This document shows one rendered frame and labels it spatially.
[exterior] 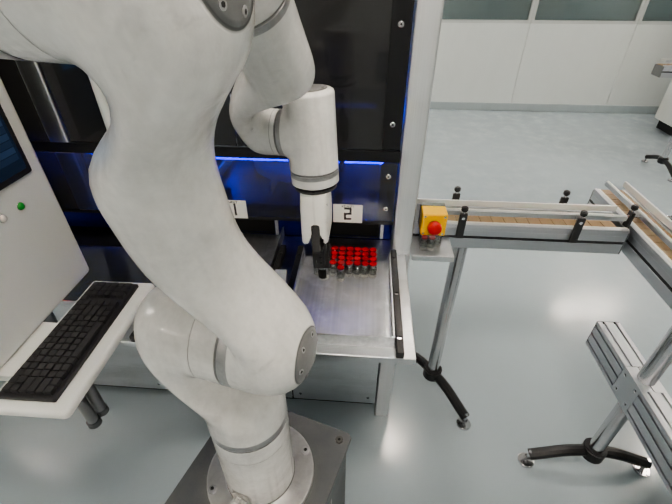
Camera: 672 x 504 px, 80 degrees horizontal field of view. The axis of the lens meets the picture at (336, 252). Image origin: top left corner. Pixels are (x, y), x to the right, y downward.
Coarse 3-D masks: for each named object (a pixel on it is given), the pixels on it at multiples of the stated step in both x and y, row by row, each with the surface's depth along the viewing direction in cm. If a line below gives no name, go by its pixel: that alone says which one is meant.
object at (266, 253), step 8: (248, 240) 129; (256, 240) 129; (264, 240) 129; (272, 240) 129; (280, 240) 125; (256, 248) 125; (264, 248) 125; (272, 248) 125; (264, 256) 122; (272, 256) 116; (272, 264) 115
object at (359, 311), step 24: (312, 264) 118; (384, 264) 118; (312, 288) 110; (336, 288) 110; (360, 288) 110; (384, 288) 110; (312, 312) 102; (336, 312) 102; (360, 312) 102; (384, 312) 102; (336, 336) 92; (360, 336) 92; (384, 336) 91
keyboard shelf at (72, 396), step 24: (144, 288) 121; (120, 312) 113; (120, 336) 107; (24, 360) 100; (96, 360) 99; (72, 384) 94; (0, 408) 89; (24, 408) 89; (48, 408) 89; (72, 408) 90
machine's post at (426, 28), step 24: (432, 0) 84; (432, 24) 86; (432, 48) 89; (408, 72) 93; (432, 72) 92; (408, 96) 95; (408, 120) 98; (408, 144) 102; (408, 168) 106; (408, 192) 110; (408, 216) 114; (408, 240) 119; (408, 264) 125; (384, 384) 161; (384, 408) 171
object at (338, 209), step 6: (336, 204) 114; (342, 204) 114; (336, 210) 115; (342, 210) 115; (348, 210) 115; (354, 210) 114; (360, 210) 114; (336, 216) 116; (342, 216) 116; (348, 216) 116; (354, 216) 116; (360, 216) 116; (348, 222) 117; (354, 222) 117; (360, 222) 117
